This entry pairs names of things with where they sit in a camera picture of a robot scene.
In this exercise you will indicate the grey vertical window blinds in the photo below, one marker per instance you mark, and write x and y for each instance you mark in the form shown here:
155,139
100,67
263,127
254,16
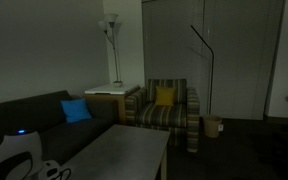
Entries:
170,40

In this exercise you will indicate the beige wastebasket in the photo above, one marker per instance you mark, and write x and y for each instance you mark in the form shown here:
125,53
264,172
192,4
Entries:
212,126

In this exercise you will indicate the white multi-shade floor lamp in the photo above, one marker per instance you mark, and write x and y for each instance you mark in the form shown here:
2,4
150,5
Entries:
111,17

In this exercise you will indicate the striped armchair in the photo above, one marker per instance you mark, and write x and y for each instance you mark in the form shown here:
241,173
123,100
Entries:
164,116

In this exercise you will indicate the blue throw pillow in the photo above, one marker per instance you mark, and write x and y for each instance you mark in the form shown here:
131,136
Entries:
76,111

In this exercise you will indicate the thin black floor lamp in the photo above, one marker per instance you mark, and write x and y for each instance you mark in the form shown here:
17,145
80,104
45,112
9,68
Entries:
212,83

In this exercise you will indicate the wooden side table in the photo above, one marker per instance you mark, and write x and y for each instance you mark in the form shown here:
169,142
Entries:
112,101

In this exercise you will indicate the flat white board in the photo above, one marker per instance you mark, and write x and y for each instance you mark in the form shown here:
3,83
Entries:
109,89

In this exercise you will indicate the small white tag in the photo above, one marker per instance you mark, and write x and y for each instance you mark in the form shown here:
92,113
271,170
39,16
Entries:
220,127

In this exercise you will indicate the yellow throw pillow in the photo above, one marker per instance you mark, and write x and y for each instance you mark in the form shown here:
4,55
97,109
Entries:
165,96

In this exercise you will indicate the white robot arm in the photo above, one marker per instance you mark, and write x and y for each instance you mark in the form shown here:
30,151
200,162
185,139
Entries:
20,143

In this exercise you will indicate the dark fabric sofa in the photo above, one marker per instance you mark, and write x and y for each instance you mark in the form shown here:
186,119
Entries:
70,136

